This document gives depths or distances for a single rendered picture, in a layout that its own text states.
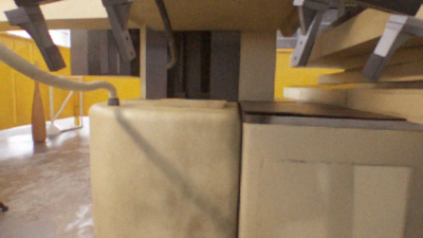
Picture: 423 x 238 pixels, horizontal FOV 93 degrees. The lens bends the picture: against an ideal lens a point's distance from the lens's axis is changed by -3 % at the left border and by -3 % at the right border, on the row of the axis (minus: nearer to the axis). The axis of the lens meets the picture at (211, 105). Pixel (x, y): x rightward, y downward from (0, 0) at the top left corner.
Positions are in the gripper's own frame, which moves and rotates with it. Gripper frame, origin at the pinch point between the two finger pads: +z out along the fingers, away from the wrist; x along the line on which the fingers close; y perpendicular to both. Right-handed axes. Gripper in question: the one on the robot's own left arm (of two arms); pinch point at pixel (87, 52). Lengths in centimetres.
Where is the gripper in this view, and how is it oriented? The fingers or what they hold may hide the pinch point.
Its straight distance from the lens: 40.1
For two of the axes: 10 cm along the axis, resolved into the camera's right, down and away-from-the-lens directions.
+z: 1.5, 8.8, 4.6
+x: -9.8, 0.9, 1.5
